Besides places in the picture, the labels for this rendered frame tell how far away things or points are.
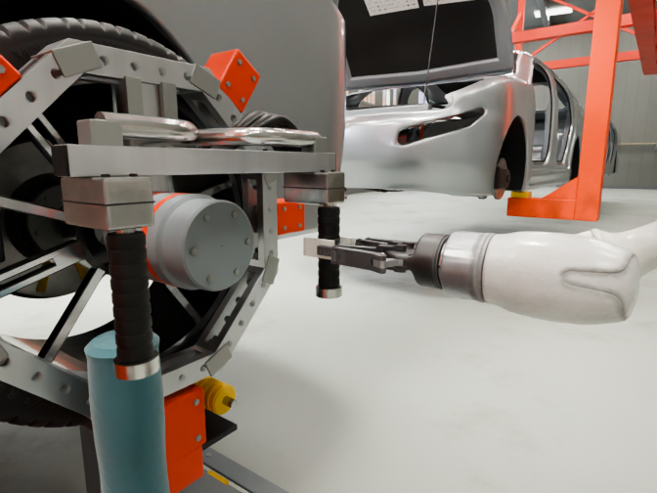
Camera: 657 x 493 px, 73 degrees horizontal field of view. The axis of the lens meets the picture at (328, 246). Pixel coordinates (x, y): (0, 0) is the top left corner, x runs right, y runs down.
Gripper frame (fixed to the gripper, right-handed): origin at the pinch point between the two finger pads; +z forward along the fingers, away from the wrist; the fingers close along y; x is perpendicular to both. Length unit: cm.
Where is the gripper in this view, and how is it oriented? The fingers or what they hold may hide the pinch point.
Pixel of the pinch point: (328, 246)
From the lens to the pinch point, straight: 72.2
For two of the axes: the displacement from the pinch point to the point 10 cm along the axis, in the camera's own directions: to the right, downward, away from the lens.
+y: 5.9, -1.5, 7.9
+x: 0.0, -9.8, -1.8
